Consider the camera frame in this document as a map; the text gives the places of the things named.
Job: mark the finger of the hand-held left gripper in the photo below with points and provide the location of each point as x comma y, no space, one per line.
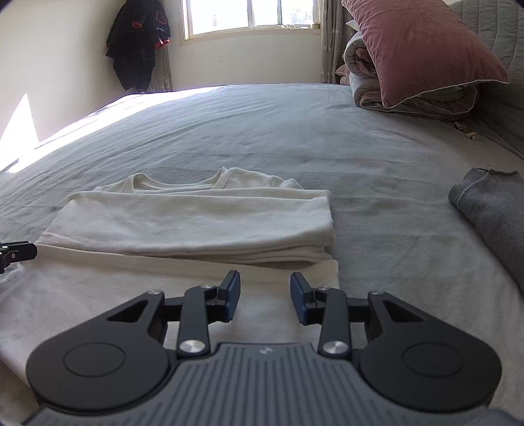
18,252

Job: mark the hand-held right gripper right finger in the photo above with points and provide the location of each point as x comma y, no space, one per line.
297,297

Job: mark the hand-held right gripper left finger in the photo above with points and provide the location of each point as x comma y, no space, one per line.
234,295

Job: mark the cream long-sleeve shirt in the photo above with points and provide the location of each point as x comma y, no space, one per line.
184,221

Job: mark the dark hanging clothes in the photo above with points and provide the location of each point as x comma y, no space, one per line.
135,41

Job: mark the dark grey cloth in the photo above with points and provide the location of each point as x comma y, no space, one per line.
495,213

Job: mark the rolled grey pink quilt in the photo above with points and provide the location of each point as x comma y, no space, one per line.
364,78

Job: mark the white lace curtain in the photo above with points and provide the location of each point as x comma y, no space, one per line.
161,69

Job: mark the brown tassel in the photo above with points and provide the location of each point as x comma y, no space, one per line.
466,131

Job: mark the grey star-print curtain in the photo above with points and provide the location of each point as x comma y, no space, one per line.
329,41

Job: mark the large pink pillow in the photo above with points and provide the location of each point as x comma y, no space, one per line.
421,49

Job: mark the window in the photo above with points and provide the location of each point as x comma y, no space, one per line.
249,16

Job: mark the grey quilted headboard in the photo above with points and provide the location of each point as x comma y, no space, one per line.
491,24

